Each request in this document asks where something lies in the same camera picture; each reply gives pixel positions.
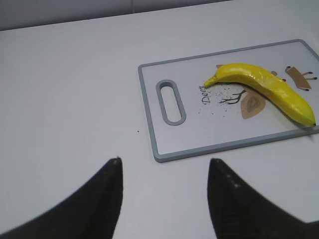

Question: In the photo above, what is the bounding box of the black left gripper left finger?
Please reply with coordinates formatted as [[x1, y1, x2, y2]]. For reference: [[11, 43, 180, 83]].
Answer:
[[0, 157, 123, 239]]

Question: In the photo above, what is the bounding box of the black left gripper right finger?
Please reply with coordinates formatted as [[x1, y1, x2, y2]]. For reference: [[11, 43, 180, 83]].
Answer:
[[207, 158, 319, 239]]

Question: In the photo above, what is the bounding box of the yellow plastic banana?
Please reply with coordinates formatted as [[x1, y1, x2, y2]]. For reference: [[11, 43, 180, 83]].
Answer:
[[203, 63, 317, 126]]

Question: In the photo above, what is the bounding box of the grey rimmed white cutting board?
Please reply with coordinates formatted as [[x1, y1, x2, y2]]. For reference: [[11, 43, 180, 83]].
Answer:
[[138, 39, 319, 162]]

